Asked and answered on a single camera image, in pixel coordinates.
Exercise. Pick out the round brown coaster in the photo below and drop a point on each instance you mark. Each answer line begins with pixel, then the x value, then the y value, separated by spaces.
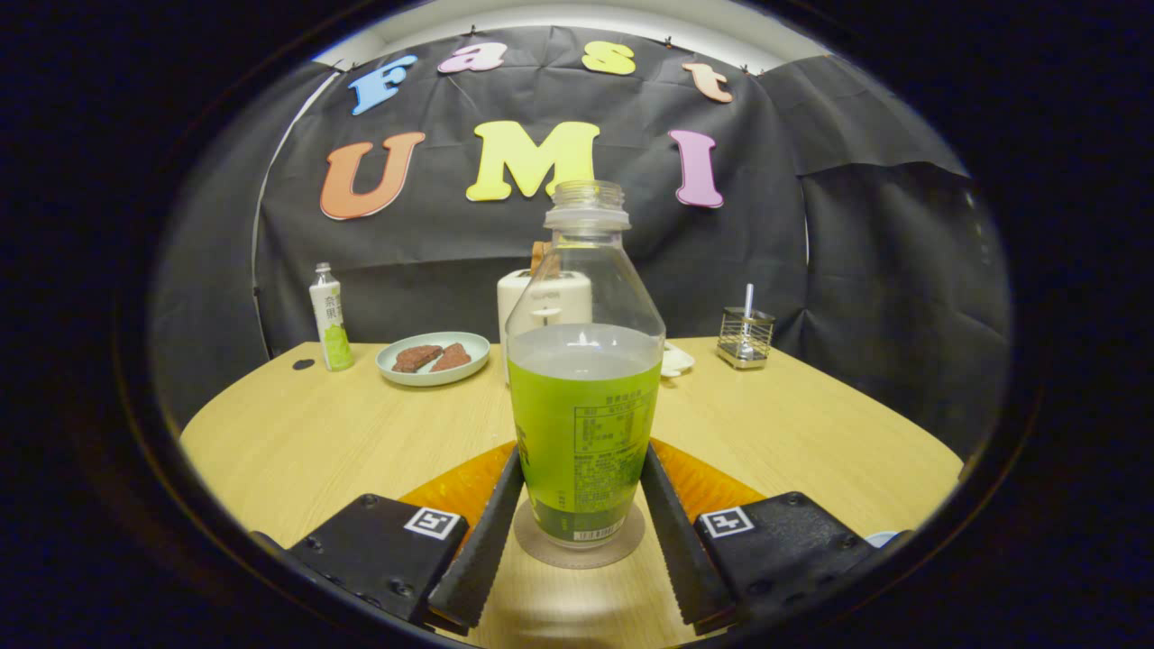
pixel 541 552

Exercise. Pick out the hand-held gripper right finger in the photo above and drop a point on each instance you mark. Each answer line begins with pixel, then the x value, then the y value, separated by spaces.
pixel 676 550

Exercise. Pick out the pale green plate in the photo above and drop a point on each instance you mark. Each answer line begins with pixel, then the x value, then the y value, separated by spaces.
pixel 475 347

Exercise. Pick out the toast slice in toaster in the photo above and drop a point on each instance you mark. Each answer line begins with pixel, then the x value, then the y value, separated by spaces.
pixel 538 257

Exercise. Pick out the white toaster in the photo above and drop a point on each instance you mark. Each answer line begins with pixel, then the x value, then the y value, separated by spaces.
pixel 516 302

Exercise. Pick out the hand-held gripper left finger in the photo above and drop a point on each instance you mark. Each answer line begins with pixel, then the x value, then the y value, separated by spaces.
pixel 482 550

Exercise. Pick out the wooden table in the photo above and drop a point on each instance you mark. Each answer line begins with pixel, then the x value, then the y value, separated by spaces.
pixel 288 442

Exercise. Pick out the small white green bottle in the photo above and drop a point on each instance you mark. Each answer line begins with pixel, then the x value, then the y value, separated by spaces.
pixel 332 320

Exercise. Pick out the green label juice bottle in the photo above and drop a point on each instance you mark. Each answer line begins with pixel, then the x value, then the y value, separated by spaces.
pixel 581 424

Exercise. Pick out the brown bread slice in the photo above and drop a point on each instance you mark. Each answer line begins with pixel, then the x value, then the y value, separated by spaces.
pixel 416 357
pixel 451 357

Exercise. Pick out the white divided snack tray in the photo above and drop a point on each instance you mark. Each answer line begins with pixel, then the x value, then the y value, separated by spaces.
pixel 676 361

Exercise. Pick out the white stick in holder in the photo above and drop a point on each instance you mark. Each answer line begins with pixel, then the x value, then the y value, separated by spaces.
pixel 747 297

